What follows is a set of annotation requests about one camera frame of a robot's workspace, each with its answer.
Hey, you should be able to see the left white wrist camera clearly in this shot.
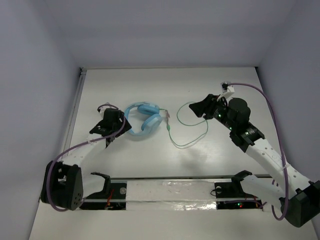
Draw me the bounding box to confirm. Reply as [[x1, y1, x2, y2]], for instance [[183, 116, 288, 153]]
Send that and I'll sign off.
[[97, 102, 119, 117]]

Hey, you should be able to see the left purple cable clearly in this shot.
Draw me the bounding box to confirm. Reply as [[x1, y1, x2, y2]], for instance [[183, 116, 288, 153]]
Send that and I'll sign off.
[[47, 105, 127, 213]]

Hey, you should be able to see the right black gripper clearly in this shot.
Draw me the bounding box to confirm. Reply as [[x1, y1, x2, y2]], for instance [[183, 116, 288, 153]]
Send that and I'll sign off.
[[188, 94, 236, 131]]

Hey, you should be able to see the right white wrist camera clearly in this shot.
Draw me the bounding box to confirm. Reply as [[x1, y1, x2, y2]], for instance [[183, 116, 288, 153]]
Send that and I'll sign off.
[[217, 81, 235, 101]]

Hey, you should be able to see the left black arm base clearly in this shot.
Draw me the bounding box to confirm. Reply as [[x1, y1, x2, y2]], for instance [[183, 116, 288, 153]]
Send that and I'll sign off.
[[79, 172, 127, 211]]

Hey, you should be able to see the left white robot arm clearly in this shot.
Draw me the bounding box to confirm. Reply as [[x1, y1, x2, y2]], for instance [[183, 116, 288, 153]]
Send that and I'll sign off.
[[40, 104, 132, 212]]

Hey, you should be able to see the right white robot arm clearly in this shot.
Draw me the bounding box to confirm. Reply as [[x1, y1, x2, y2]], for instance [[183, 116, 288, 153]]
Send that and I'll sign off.
[[189, 94, 320, 228]]

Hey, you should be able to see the green headphone cable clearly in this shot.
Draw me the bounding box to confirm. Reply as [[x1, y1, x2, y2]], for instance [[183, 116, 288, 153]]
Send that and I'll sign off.
[[159, 100, 209, 150]]

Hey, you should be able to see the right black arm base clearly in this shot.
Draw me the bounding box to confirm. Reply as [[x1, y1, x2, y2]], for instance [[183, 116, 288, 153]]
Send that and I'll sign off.
[[210, 170, 266, 210]]

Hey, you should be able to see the silver taped mounting rail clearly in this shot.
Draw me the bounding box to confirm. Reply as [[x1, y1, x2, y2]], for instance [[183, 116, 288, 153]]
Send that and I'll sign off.
[[80, 179, 265, 211]]

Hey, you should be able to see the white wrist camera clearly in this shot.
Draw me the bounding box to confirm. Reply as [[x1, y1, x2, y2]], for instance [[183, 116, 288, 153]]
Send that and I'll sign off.
[[97, 102, 119, 117], [217, 81, 235, 101]]

